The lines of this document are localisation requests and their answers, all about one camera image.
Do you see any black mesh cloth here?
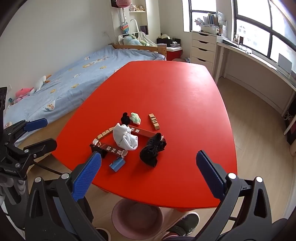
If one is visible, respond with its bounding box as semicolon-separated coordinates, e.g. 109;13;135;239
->
139;133;167;168

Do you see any green plush toy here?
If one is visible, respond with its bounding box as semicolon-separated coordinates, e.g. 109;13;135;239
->
123;34;151;46

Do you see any pink plush toy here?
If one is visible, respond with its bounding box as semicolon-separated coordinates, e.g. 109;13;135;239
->
14;87;34;104

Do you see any white duck plush toy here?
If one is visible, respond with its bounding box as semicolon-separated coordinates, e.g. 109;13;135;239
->
30;74;52;94

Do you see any small black box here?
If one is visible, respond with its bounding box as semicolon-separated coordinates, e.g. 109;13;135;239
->
90;143;107;159

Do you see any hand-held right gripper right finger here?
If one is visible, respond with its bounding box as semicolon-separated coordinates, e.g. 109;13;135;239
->
196;150;276;241

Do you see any small black cloth ball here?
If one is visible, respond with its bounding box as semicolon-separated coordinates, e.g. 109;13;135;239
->
120;112;131;126

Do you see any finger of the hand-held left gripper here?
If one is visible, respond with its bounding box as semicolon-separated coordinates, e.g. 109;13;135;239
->
14;138;58;168
3;118;48;150

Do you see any pink basin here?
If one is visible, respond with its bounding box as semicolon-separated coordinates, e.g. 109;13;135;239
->
111;199;165;240

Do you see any black bag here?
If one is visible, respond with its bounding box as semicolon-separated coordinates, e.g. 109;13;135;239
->
157;37;181;48

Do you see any white storage box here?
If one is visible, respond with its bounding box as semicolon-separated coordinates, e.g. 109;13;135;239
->
200;24;220;35

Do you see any torn red carton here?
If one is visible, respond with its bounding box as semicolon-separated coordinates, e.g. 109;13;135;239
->
128;125;157;138
92;138;128;158

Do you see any white cloth bundle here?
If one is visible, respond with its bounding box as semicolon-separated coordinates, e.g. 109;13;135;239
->
112;123;139;151

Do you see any red cooler box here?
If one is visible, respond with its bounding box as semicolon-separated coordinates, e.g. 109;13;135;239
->
166;46;182;61

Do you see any blue printed bedsheet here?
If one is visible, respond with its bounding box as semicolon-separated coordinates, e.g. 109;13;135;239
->
3;44;167;149

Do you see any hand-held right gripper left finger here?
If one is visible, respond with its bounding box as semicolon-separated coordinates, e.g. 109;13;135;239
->
25;152;102;241

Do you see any white drawer unit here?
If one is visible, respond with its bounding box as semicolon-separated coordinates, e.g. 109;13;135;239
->
191;31;218;75

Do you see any white wall shelf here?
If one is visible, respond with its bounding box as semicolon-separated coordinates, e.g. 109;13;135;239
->
111;0;149;44

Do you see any small blue box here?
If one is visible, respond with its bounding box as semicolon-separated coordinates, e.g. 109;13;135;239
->
109;157;126;172

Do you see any white curved desk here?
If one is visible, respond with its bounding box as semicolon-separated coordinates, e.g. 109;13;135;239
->
214;39;296;137

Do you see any green white tissue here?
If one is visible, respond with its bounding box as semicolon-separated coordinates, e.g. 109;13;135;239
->
130;112;141;126

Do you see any wooden bed frame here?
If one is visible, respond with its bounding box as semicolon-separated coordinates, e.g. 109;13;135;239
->
112;43;167;61

